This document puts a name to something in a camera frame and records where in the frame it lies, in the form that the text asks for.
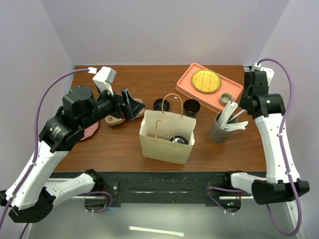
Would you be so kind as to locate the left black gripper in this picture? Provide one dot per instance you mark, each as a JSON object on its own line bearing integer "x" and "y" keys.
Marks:
{"x": 130, "y": 110}

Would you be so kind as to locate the black cup lid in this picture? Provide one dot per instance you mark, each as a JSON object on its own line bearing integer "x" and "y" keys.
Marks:
{"x": 159, "y": 103}
{"x": 179, "y": 139}

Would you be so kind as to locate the brown paper bag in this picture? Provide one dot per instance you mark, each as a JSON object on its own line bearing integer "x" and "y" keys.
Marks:
{"x": 167, "y": 124}

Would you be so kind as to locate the black coffee cup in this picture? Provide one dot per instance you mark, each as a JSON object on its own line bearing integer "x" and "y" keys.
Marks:
{"x": 191, "y": 107}

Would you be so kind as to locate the white stirrer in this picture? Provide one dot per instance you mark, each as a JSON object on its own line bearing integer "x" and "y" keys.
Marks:
{"x": 236, "y": 115}

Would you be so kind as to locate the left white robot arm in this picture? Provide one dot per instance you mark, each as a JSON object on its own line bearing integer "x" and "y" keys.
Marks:
{"x": 29, "y": 199}

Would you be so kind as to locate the pink speckled plate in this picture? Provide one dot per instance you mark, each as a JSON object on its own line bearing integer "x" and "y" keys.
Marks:
{"x": 90, "y": 131}

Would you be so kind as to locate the yellow woven coaster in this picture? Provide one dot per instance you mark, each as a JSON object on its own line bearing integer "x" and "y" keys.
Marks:
{"x": 206, "y": 81}

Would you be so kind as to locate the grey cup of stirrers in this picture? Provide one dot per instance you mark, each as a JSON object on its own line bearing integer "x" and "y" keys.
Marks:
{"x": 221, "y": 129}

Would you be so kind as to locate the white strip on floor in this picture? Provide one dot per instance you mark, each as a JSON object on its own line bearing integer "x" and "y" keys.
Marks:
{"x": 140, "y": 229}

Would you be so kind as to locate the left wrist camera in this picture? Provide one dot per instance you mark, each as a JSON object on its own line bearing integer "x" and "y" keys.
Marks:
{"x": 104, "y": 78}

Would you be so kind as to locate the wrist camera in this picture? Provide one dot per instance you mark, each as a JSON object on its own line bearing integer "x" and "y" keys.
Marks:
{"x": 269, "y": 72}
{"x": 104, "y": 78}

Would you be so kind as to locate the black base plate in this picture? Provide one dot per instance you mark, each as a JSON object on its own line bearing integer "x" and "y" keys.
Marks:
{"x": 145, "y": 187}

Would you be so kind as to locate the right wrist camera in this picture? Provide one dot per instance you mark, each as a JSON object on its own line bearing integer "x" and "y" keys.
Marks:
{"x": 269, "y": 72}

